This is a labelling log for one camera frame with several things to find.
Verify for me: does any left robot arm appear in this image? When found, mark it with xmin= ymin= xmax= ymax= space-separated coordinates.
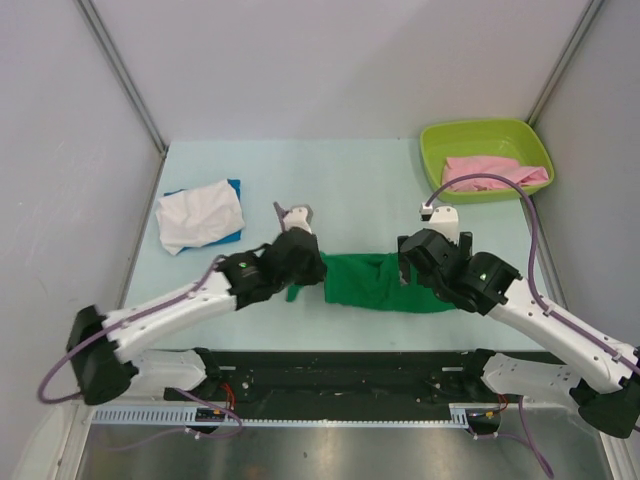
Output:
xmin=66 ymin=227 xmax=326 ymax=406

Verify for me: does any grey slotted cable duct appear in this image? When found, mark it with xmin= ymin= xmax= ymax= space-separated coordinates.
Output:
xmin=92 ymin=403 xmax=481 ymax=430

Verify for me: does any green t shirt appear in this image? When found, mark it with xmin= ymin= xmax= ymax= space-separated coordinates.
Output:
xmin=284 ymin=251 xmax=459 ymax=316

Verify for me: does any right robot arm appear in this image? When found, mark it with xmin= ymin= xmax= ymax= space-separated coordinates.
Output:
xmin=397 ymin=229 xmax=639 ymax=439

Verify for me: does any aluminium frame post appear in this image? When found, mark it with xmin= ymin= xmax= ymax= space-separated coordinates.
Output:
xmin=526 ymin=0 xmax=608 ymax=128
xmin=74 ymin=0 xmax=169 ymax=154

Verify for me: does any left aluminium frame post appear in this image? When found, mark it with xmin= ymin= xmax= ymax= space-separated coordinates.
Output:
xmin=74 ymin=0 xmax=169 ymax=154

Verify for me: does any right aluminium frame post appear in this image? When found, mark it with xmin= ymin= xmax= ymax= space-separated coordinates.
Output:
xmin=526 ymin=0 xmax=608 ymax=128

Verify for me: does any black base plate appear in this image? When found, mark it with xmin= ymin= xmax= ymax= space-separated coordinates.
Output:
xmin=189 ymin=348 xmax=507 ymax=422

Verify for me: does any pink t shirt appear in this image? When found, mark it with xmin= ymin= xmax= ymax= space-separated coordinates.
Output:
xmin=442 ymin=156 xmax=550 ymax=192

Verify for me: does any white t shirt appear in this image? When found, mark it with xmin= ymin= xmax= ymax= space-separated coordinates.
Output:
xmin=155 ymin=180 xmax=247 ymax=257

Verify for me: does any aluminium rail right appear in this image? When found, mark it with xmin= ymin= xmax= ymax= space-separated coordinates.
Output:
xmin=522 ymin=392 xmax=573 ymax=408

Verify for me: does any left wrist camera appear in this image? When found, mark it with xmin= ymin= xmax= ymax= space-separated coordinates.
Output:
xmin=281 ymin=204 xmax=313 ymax=234

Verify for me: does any lime green plastic basin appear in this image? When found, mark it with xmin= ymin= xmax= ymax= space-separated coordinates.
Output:
xmin=420 ymin=118 xmax=555 ymax=204

